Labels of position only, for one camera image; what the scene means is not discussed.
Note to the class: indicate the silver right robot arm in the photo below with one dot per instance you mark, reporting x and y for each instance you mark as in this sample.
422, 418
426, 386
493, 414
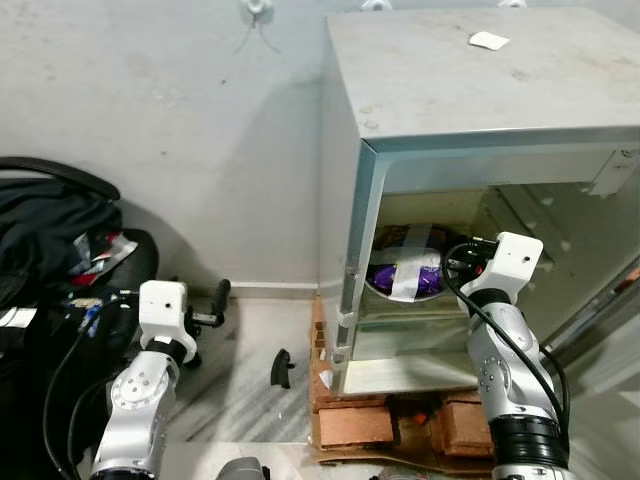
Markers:
505, 370

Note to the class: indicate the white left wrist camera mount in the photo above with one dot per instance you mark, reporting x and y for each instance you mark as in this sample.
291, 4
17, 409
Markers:
163, 305

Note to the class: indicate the black curved plastic piece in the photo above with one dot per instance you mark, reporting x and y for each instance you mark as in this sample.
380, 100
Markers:
283, 368

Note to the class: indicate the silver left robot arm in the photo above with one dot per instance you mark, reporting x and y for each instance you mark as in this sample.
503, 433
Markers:
135, 410

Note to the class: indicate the grey mini fridge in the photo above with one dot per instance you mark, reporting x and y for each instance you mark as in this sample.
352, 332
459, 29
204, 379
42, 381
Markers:
450, 90

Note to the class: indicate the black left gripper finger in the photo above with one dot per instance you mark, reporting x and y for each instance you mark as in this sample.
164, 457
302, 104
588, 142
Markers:
193, 357
222, 293

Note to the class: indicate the large red brick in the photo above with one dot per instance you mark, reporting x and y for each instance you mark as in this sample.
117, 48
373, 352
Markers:
355, 425

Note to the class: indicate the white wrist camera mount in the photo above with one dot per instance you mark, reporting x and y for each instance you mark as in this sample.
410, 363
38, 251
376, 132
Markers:
163, 305
518, 260

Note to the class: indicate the grey red packet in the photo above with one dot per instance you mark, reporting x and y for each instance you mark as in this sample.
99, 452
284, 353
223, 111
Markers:
105, 252

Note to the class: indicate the small red brick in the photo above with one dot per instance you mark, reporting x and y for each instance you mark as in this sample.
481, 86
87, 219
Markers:
465, 425

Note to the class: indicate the glass fridge shelf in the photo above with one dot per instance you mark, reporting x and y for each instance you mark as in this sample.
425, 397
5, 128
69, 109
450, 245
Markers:
420, 312

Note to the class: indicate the grey fridge door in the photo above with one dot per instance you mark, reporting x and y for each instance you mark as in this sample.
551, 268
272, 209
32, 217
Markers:
610, 400

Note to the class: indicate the grey robot leg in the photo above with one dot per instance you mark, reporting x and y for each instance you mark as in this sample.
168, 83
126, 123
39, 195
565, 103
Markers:
242, 470

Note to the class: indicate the white round wall fixture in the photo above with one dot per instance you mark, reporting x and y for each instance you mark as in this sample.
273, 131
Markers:
377, 4

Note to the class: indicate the black office chair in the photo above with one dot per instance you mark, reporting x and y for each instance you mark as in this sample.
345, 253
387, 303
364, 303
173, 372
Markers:
40, 230

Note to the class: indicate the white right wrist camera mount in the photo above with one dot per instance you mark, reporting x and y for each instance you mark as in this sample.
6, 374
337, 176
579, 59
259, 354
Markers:
518, 260

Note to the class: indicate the purple snack packet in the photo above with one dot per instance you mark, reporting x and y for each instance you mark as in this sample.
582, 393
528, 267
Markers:
385, 275

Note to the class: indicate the white paper slip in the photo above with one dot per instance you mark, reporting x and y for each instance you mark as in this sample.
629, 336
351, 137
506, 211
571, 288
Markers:
489, 41

